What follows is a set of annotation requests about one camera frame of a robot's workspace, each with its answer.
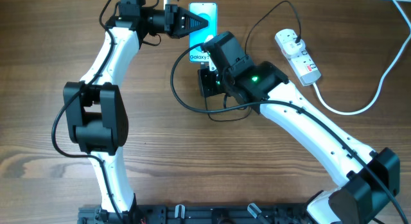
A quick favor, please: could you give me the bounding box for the white charger plug adapter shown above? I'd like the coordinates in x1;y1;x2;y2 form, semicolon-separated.
283;40;306;58

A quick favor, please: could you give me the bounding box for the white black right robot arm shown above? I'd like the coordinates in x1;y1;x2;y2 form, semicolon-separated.
199;31;400;223

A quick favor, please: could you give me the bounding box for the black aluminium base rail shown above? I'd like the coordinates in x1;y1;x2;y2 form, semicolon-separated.
78;203;312;224

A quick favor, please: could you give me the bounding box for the white power strip cord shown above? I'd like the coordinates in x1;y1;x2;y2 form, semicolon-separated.
311;0;411;116

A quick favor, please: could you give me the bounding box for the Samsung Galaxy smartphone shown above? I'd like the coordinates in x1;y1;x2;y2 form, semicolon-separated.
189;2;218;62

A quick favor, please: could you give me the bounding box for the white power strip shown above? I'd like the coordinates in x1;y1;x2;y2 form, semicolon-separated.
275;29;321;86

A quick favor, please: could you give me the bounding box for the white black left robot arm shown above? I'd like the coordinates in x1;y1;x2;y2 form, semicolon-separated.
51;0;209;223

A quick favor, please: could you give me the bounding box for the black USB charging cable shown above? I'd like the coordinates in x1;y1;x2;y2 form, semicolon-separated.
200;0;303;123

